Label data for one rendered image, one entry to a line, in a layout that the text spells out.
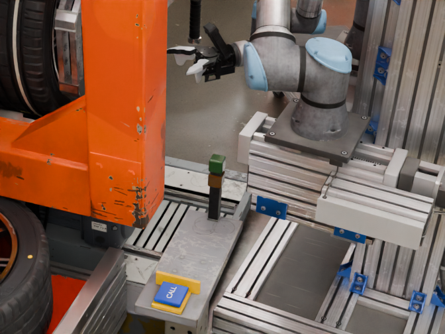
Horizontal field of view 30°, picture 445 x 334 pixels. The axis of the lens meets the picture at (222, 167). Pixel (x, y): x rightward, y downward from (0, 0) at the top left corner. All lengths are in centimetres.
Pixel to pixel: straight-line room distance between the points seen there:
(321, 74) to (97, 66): 54
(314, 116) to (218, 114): 173
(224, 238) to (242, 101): 164
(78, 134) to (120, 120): 15
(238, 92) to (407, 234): 207
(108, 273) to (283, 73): 75
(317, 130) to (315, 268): 68
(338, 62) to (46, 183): 85
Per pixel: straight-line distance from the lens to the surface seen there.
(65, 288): 247
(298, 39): 375
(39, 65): 238
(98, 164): 217
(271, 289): 256
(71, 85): 243
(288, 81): 204
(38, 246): 225
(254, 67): 203
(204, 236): 235
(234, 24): 466
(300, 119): 212
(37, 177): 231
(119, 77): 202
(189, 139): 360
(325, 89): 206
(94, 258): 268
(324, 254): 272
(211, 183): 233
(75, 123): 218
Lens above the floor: 193
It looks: 34 degrees down
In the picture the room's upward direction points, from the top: 4 degrees clockwise
